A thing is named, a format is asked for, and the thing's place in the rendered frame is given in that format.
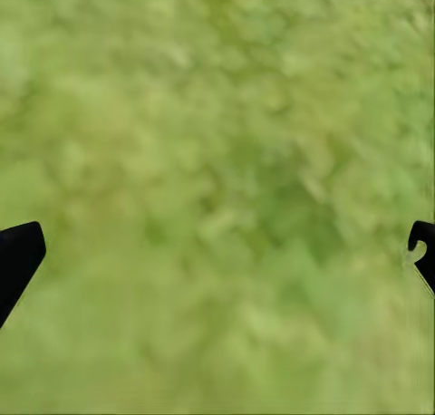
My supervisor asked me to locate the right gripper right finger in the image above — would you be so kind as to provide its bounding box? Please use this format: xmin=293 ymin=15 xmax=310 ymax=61
xmin=401 ymin=221 xmax=435 ymax=292

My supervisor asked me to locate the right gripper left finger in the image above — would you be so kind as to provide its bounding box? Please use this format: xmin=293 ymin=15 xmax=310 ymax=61
xmin=0 ymin=221 xmax=46 ymax=328

